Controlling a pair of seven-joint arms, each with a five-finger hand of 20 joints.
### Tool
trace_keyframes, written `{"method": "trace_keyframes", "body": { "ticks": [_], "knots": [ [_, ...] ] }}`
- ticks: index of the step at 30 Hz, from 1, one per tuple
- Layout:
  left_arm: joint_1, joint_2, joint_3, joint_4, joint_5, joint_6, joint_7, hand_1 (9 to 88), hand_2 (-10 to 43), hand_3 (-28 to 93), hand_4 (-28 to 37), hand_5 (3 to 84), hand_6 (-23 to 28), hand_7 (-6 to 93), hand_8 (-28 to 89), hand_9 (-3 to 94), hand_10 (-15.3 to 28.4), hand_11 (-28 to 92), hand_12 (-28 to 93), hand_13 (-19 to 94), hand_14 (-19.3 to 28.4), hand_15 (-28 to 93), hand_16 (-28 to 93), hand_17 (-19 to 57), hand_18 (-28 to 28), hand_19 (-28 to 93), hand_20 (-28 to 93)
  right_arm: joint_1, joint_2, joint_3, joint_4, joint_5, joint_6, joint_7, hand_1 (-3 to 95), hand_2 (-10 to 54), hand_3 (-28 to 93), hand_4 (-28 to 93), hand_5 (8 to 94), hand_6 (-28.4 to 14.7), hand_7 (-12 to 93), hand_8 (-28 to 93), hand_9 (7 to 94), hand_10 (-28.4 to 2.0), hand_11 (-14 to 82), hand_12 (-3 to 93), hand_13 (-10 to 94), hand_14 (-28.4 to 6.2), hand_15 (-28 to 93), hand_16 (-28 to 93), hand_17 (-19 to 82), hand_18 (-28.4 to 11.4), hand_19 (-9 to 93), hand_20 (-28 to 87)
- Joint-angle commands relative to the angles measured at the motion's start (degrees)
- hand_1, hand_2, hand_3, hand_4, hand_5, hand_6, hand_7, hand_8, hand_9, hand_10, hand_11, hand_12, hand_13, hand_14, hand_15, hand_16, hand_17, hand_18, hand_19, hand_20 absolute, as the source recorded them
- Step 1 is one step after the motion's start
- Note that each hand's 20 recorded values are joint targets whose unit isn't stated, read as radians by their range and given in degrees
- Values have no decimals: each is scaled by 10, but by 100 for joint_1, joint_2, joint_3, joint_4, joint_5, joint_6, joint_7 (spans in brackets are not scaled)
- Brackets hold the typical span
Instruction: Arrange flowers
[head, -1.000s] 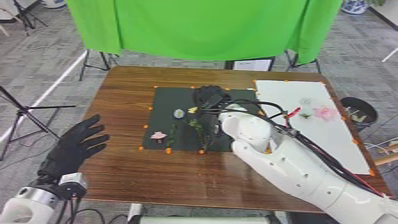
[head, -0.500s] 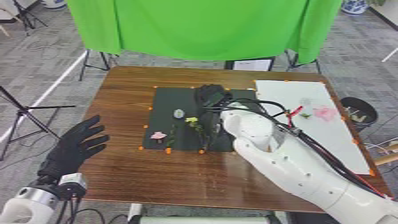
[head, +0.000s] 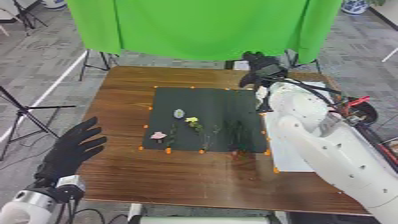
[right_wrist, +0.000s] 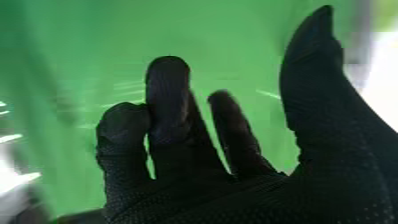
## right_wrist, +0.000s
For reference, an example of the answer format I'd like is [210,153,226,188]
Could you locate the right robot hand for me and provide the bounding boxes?
[93,4,398,224]

